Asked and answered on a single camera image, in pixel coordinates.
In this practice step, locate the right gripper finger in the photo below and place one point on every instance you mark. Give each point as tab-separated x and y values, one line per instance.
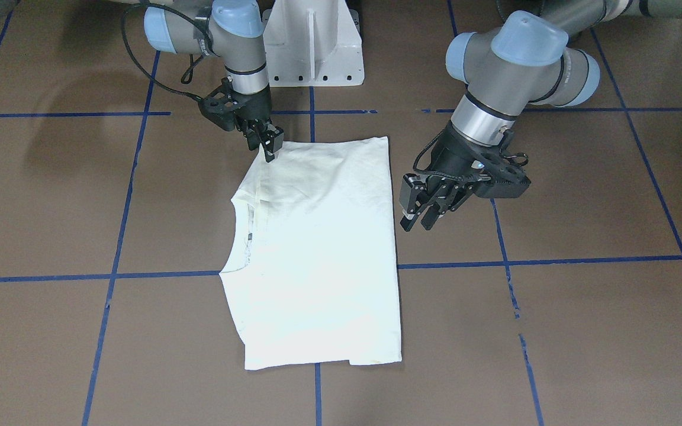
270	137
253	132

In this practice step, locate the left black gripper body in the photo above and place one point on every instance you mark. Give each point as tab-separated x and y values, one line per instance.
451	153

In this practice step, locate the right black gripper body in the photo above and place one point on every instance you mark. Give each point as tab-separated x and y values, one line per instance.
254	107

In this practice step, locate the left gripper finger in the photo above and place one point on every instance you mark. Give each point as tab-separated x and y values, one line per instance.
443	196
415	200

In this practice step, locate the cream long-sleeve cat shirt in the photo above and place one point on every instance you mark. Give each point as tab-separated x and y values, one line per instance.
312	272

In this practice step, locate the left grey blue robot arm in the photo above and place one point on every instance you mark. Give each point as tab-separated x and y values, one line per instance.
525	61

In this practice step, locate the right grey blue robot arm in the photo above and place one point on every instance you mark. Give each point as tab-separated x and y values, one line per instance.
232	31

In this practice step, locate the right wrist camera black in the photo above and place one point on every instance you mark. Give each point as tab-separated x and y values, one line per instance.
218	107

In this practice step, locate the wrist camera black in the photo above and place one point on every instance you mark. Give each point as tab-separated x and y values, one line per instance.
218	107
502	174

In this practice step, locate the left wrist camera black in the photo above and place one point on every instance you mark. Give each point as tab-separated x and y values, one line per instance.
502	174

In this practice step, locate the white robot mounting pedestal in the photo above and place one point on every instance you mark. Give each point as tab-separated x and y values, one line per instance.
314	43

